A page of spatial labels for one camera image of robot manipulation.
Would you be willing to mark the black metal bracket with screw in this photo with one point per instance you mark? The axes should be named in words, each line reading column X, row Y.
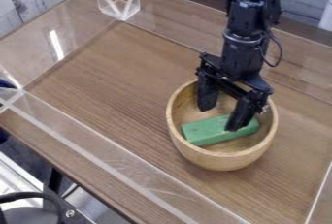
column 64, row 212

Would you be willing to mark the green rectangular block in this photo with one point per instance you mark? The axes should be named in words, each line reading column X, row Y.
column 209, row 130

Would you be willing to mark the brown wooden bowl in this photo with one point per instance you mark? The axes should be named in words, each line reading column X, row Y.
column 227, row 155

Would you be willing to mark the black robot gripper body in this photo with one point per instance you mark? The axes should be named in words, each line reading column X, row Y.
column 236, row 69

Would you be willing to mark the black table leg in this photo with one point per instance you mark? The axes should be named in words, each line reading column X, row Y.
column 55, row 181

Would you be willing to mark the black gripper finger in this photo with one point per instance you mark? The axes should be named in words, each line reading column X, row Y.
column 207, row 93
column 248, row 106

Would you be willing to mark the clear acrylic tray walls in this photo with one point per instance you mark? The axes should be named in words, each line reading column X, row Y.
column 94, row 67

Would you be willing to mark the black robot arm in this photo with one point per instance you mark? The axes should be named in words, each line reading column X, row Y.
column 252, row 17

